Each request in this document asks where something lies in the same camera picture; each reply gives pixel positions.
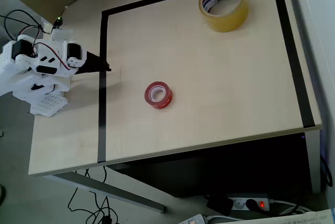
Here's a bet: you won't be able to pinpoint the red tape roll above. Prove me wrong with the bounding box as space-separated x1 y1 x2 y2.
144 81 174 110

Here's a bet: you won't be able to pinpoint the yellow packing tape roll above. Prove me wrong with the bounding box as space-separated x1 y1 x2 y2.
198 0 250 33

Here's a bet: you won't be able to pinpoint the grey slanted desk leg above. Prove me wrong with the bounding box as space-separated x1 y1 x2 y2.
43 171 166 214

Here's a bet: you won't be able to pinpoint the white power strip grey buttons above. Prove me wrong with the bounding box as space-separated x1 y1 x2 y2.
178 213 211 224

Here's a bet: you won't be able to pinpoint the black power adapter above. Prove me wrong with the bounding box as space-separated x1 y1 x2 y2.
206 195 234 216

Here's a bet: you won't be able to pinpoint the black round plug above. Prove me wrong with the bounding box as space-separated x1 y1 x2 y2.
245 198 259 211

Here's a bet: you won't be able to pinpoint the grey upright desk leg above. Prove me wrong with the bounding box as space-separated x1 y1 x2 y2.
304 129 322 194

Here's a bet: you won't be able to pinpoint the printed paper sheet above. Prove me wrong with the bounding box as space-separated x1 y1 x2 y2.
234 207 335 224

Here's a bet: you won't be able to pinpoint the black camera with green light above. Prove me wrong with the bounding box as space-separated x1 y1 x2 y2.
53 16 64 30

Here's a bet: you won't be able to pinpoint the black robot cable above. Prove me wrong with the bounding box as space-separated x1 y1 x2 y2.
0 9 44 42

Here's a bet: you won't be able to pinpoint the black floor cable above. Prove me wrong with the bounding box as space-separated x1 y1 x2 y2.
67 165 119 224

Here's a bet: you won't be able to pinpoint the white power strip red switch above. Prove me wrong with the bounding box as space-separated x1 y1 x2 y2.
227 194 271 212

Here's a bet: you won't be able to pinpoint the white power cable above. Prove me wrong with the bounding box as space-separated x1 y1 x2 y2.
269 199 316 216

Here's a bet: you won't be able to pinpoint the black looped cable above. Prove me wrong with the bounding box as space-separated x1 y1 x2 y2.
320 155 333 186

